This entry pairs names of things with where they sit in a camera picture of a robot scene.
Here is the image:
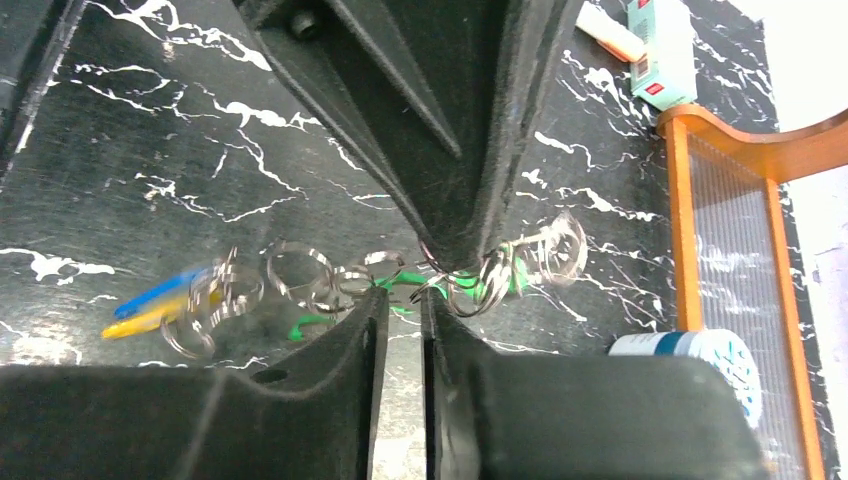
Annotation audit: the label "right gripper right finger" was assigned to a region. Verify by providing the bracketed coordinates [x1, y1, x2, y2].
[421, 289, 769, 479]

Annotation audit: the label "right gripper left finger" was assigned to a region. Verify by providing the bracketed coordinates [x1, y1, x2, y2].
[1, 287, 389, 479]

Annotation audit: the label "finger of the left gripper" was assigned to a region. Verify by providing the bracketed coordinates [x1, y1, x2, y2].
[236, 1, 464, 265]
[373, 1, 581, 269]

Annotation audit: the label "green key tag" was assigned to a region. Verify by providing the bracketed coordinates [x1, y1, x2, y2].
[287, 314, 335, 342]
[509, 257, 529, 294]
[375, 270, 481, 315]

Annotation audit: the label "small silver key rings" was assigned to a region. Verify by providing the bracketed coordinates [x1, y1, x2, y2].
[160, 211, 590, 360]

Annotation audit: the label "yellow key tag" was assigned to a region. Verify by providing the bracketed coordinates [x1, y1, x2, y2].
[100, 295, 188, 339]

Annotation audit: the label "blue key tag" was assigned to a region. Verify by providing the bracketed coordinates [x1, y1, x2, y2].
[113, 266, 212, 320]

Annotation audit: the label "orange white tube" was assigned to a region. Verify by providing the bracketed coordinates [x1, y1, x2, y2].
[576, 2, 647, 63]

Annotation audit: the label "white red small box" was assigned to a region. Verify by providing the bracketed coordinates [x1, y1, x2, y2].
[627, 0, 697, 111]

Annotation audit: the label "blue round jar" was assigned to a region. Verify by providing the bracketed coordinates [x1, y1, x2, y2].
[608, 329, 764, 432]

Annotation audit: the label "orange wooden shelf rack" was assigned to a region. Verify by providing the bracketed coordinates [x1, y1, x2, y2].
[657, 104, 847, 479]

